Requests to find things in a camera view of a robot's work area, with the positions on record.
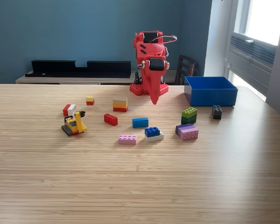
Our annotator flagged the dark wooden chair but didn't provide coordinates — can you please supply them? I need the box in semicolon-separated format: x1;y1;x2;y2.
174;54;199;85

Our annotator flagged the tan orange red lego stack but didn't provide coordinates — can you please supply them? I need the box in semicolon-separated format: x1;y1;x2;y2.
112;97;129;112

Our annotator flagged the pink lego brick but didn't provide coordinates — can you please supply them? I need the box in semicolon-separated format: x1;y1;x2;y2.
118;134;138;146

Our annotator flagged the light blue lego brick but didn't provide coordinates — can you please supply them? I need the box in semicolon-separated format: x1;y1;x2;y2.
132;117;149;129

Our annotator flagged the blue plastic bin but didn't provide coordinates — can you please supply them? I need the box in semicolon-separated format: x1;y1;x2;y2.
183;76;238;107

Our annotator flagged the purple pink lego stack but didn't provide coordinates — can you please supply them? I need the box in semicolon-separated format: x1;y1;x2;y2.
175;123;199;141

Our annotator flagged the black lego brick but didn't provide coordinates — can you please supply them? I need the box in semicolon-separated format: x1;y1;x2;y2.
211;105;223;120

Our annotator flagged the green lego brick stack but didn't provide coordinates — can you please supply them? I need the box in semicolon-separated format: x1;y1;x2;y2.
181;107;198;125

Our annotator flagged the red white lego brick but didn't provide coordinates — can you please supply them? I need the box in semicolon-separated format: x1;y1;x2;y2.
62;104;77;117

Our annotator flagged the blue white lego stack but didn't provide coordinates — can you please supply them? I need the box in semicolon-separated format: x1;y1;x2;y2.
144;126;165;143

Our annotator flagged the black shelf unit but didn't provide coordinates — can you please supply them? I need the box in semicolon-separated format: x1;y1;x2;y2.
25;60;132;78

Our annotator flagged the yellow toy digger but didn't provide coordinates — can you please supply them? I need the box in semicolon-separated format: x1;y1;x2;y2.
61;111;88;137

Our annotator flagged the white framed window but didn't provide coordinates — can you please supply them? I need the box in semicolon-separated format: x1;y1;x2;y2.
233;0;280;47

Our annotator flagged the grey ventilation unit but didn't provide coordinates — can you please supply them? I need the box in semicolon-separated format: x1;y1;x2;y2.
227;32;277;95

